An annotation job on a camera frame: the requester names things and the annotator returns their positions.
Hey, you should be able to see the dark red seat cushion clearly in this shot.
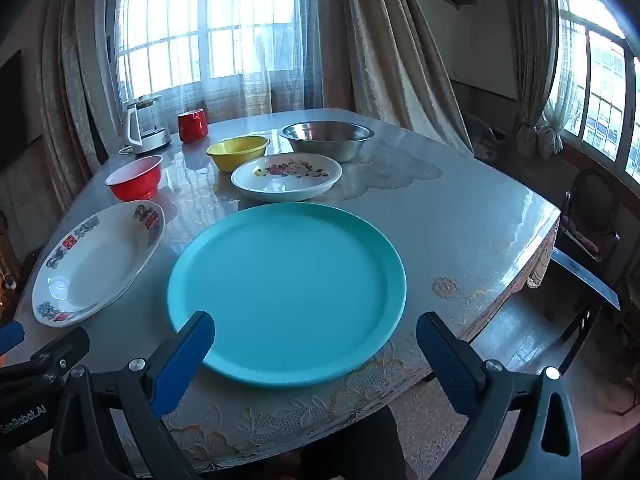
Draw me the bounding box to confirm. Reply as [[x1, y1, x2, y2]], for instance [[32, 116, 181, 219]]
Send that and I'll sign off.
[[560, 215, 601, 256]]

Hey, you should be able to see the beige velvet curtain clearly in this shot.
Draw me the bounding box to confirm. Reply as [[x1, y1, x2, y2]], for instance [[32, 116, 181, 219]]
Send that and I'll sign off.
[[37, 0, 126, 211], [320, 0, 473, 153]]

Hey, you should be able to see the side grid window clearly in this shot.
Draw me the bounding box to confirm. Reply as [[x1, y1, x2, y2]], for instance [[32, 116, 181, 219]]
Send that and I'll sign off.
[[542, 0, 640, 186]]

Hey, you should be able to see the yellow bowl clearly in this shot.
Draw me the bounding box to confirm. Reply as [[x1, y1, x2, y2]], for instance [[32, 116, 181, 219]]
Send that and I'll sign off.
[[206, 135, 271, 173]]

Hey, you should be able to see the red bowl white inside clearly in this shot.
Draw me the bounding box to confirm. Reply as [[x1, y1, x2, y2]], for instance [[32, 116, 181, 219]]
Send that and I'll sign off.
[[105, 155, 164, 201]]

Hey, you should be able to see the white glass electric kettle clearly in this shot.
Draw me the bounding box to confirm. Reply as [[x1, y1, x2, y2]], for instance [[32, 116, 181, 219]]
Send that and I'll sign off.
[[122, 95, 172, 155]]

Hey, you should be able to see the teal round plate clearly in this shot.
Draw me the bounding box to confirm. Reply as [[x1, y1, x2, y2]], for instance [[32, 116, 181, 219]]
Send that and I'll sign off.
[[167, 202, 407, 387]]

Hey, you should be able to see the stainless steel bowl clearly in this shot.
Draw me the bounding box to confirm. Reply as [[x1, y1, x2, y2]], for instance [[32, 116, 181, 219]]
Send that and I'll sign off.
[[279, 120, 375, 163]]

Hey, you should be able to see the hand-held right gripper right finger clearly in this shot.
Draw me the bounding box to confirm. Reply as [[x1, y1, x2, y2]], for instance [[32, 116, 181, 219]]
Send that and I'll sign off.
[[416, 311, 583, 480]]

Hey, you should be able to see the red mug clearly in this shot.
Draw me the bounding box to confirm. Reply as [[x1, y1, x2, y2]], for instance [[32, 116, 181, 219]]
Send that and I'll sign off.
[[177, 108, 209, 143]]

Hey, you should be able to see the large grid window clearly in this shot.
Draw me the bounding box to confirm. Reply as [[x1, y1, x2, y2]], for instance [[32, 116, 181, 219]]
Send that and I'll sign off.
[[107, 0, 311, 106]]

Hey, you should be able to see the dark chair with grey seat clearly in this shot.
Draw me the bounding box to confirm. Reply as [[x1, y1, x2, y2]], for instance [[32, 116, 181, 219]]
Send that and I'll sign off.
[[550, 247, 622, 376]]

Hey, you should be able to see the sheer white curtain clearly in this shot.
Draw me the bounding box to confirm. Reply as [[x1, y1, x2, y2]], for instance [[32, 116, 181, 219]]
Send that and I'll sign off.
[[107, 0, 326, 123]]

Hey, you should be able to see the oval white plate red print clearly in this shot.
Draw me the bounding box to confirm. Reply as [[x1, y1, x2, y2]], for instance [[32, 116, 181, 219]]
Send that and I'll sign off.
[[32, 200, 166, 328]]

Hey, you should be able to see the tied beige curtain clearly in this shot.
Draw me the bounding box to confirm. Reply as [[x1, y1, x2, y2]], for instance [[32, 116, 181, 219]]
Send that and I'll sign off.
[[495, 0, 566, 157]]

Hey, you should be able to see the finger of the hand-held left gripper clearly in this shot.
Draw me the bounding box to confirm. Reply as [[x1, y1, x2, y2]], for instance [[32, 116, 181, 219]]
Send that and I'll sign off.
[[0, 327, 91, 391], [0, 321, 26, 357]]

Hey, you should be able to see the cloth bundle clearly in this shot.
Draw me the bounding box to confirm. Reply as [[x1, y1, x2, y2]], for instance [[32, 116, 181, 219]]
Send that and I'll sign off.
[[465, 115, 507, 161]]

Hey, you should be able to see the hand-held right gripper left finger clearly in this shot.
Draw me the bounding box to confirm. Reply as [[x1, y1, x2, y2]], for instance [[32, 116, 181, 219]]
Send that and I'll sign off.
[[48, 310, 217, 480]]

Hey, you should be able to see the dark round-back chair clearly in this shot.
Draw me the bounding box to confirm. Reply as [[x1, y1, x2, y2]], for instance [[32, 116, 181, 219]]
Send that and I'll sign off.
[[555, 167, 621, 261]]

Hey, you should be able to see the white floral plate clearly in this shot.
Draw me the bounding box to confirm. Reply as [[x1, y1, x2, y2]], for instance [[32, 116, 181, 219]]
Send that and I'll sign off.
[[231, 154, 343, 203]]

